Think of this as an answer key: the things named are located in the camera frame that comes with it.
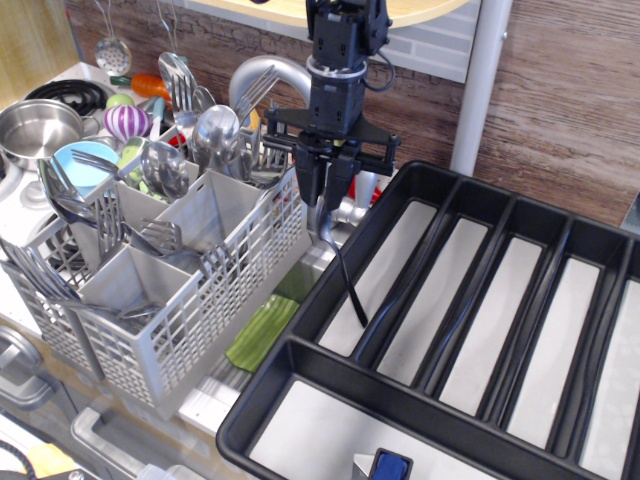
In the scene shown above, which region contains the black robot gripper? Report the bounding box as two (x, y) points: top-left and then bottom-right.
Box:
(264, 64), (401, 211)

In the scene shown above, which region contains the small steel spoon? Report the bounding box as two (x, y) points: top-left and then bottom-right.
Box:
(315, 163), (369, 327)

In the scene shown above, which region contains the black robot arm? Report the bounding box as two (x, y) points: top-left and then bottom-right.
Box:
(265, 1), (401, 212)

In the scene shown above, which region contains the large steel spoon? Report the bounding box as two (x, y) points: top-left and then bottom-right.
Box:
(191, 105), (240, 174)

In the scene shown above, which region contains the grey plastic cutlery basket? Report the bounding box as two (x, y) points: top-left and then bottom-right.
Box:
(0, 124), (314, 422)

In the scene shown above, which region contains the black cutlery tray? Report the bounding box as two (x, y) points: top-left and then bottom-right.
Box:
(216, 162), (639, 479)

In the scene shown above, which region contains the steel spoon at left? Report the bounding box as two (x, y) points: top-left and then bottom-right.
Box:
(38, 159), (97, 228)

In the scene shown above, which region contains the silver toy faucet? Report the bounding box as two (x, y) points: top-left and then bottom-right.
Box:
(229, 55), (378, 242)

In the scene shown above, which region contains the steel fork leaning right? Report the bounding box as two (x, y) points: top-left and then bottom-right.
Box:
(234, 65), (278, 126)

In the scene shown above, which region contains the tall steel fork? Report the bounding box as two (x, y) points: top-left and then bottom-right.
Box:
(158, 52), (196, 128)

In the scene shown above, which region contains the wooden round shelf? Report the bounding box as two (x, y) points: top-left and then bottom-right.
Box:
(184, 0), (467, 28)

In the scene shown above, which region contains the steel fork in middle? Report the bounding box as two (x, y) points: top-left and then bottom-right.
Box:
(121, 219), (201, 258)

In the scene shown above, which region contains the orange toy carrot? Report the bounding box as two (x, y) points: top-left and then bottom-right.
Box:
(109, 73), (171, 101)

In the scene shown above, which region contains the purple striped toy onion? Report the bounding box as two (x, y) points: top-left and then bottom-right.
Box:
(104, 104), (152, 143)

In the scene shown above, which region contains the hanging steel skimmer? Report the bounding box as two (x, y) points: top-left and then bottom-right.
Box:
(95, 1), (132, 77)

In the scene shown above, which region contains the light blue plastic bowl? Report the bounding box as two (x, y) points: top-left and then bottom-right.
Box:
(51, 141), (120, 188)

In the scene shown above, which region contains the black stove burner coil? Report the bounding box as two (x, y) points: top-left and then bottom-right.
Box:
(25, 79), (108, 116)

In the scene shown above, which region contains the stainless steel pot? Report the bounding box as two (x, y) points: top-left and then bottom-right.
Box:
(1, 99), (101, 171)

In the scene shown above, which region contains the blue and silver object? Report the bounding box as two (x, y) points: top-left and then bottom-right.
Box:
(351, 448), (413, 480)

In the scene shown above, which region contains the grey metal post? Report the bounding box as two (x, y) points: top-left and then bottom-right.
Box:
(450, 0), (513, 176)

